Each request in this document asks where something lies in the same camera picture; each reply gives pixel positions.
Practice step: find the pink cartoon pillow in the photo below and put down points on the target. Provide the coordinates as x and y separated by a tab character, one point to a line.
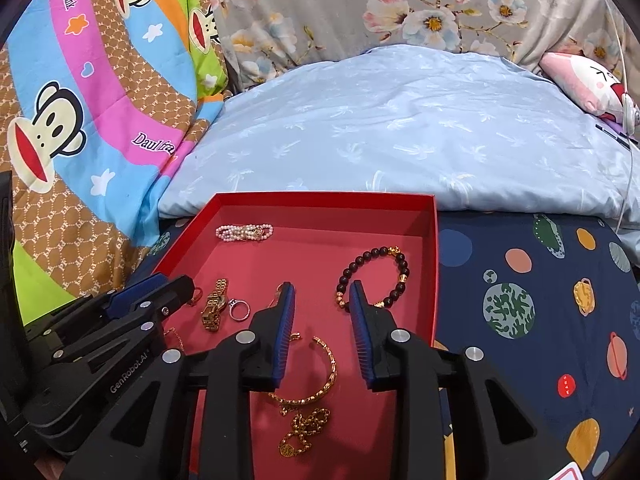
585	80

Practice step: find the red jewelry tray box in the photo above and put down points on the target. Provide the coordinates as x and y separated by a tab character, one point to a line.
310	255

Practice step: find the monkey print blanket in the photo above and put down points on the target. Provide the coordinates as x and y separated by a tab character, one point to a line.
100	110

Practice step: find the gold bangle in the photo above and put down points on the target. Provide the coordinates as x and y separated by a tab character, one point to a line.
330	365

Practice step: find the gold wristwatch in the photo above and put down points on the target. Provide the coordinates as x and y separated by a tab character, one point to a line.
214	307

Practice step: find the light blue pillow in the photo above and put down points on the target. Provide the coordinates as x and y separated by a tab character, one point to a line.
400	125

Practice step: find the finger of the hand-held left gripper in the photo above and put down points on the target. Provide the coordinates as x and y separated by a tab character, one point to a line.
125	360
135	292

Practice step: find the dark purple phone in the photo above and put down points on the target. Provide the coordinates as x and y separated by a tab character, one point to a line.
617	132

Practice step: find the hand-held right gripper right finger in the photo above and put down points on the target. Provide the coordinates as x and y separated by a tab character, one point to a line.
361	330

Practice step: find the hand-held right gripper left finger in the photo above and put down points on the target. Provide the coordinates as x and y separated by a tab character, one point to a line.
284	330

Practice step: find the white and red card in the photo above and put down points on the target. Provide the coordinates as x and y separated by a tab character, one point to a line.
567	472

